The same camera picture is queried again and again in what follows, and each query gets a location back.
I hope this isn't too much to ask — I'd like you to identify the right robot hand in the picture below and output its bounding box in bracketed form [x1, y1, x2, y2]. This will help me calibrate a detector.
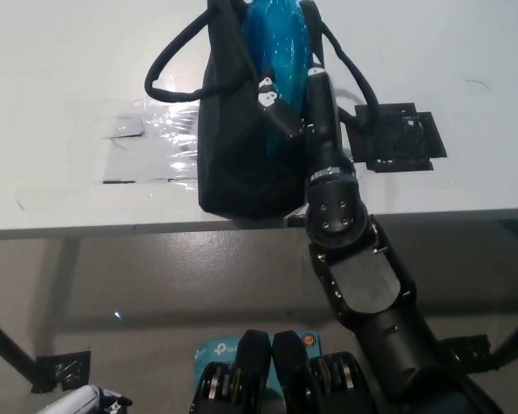
[257, 64, 356, 179]

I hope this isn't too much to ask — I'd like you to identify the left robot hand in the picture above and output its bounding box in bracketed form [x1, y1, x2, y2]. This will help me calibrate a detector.
[95, 386, 134, 414]

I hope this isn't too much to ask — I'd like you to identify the blue plate stack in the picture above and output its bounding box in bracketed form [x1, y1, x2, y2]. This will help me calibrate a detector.
[245, 0, 311, 160]

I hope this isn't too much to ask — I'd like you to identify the black fabric tote bag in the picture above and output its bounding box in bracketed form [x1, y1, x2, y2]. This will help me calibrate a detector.
[145, 0, 381, 221]

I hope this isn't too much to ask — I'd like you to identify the large black tape patch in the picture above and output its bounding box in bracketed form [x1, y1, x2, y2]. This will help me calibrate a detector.
[354, 102, 449, 173]

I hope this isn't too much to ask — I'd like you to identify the teal tp-link box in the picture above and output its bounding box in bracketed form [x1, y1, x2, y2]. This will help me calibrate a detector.
[193, 331, 321, 402]

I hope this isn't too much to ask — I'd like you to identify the black table leg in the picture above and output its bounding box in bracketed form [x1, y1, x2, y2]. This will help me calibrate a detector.
[0, 310, 40, 381]
[486, 308, 518, 373]

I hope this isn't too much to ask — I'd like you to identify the clear plastic tape sheet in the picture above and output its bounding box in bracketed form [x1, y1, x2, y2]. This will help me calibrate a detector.
[98, 97, 204, 186]

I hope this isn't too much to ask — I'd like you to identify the grey tape piece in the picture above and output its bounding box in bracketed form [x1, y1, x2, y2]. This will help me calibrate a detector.
[104, 114, 147, 139]

